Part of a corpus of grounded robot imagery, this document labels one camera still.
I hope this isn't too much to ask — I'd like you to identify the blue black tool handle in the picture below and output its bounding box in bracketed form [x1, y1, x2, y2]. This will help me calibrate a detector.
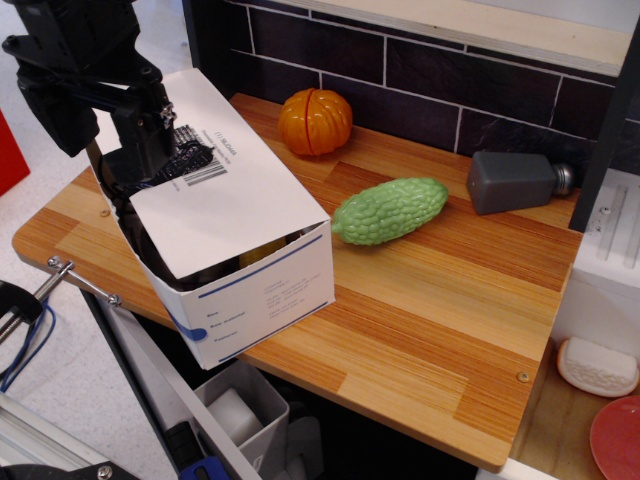
[165, 422, 230, 480]

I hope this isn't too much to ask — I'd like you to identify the white toy bread slice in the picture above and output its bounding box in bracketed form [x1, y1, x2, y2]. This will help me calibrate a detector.
[556, 337, 639, 398]

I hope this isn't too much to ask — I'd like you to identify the metal table clamp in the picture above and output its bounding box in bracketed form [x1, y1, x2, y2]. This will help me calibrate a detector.
[1, 256, 121, 343]

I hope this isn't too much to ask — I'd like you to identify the yellow toy corn front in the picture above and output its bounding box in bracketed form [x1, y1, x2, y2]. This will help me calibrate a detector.
[239, 237, 287, 269]

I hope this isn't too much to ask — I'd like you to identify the wooden upper shelf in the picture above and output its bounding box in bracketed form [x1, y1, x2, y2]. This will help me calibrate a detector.
[285, 0, 632, 77]

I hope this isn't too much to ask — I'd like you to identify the orange toy pumpkin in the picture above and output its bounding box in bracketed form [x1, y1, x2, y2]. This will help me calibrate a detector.
[277, 88, 353, 156]

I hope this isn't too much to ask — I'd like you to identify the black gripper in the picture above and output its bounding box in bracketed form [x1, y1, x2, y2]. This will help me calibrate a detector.
[2, 1, 177, 186]

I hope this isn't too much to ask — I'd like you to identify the white cardboard box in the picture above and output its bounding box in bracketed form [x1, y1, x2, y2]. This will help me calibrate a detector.
[85, 67, 337, 371]

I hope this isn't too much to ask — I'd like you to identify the green toy bitter gourd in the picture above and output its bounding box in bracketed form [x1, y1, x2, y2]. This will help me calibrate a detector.
[332, 178, 449, 246]

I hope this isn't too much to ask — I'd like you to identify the aluminium frame rail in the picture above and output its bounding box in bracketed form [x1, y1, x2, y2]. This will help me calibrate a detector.
[0, 393, 108, 471]

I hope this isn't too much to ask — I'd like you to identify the red plate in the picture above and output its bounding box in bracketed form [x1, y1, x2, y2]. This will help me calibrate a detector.
[590, 395, 639, 479]

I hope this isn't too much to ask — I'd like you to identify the blue cable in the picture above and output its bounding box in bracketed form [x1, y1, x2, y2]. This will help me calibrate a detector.
[0, 298, 57, 393]

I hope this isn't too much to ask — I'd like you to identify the white block in bin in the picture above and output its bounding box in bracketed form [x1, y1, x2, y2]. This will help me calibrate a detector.
[207, 388, 263, 446]

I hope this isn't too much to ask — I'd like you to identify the grey plastic bin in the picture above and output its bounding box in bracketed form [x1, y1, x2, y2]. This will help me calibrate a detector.
[195, 361, 289, 479]

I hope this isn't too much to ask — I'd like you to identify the red box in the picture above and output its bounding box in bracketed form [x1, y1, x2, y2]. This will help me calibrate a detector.
[0, 113, 31, 195]

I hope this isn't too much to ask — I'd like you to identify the grey shaker bottle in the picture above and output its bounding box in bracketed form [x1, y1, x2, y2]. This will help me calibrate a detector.
[466, 151, 576, 215]

